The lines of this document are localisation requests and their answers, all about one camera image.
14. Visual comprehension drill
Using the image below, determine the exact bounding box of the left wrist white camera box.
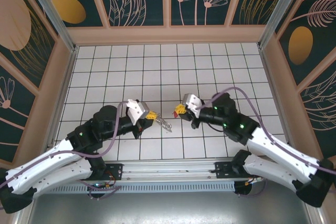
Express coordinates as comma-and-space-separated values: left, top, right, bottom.
126, 99, 151, 125

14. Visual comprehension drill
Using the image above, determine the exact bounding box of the slotted grey cable duct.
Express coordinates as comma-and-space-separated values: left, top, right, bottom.
48, 183, 236, 194

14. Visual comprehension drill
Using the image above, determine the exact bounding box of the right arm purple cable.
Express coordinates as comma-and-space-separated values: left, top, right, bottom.
198, 87, 336, 198

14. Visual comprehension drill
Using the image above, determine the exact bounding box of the aluminium frame rail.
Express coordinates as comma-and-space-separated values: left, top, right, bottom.
25, 157, 313, 183

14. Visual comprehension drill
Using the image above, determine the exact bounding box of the metal keyring holder with clips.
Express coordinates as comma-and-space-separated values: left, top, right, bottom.
155, 114, 174, 133

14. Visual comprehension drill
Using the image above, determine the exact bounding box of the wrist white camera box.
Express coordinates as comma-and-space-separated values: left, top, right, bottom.
182, 93, 203, 119
126, 99, 151, 125

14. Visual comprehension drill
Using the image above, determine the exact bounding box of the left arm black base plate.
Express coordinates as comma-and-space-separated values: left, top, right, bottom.
75, 163, 124, 182

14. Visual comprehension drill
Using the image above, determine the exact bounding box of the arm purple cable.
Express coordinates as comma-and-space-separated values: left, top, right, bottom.
198, 87, 336, 198
0, 100, 129, 200

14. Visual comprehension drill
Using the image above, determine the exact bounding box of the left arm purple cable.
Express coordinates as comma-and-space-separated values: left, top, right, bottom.
0, 100, 129, 200

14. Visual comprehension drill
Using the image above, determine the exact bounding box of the aluminium frame post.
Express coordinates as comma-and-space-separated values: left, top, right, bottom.
258, 0, 305, 49
22, 0, 79, 53

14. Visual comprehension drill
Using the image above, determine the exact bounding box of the grey metal sheet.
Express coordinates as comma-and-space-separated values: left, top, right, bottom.
25, 192, 316, 224

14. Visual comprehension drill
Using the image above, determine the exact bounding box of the small circuit board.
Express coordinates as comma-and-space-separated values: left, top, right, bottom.
88, 181, 118, 191

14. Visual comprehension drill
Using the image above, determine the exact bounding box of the yellow white cable connector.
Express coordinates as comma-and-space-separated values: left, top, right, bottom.
245, 177, 264, 185

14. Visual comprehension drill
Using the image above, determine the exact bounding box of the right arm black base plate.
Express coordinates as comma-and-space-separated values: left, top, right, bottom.
214, 161, 263, 180

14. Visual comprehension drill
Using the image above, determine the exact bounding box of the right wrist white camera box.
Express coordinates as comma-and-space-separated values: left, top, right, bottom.
182, 93, 203, 119

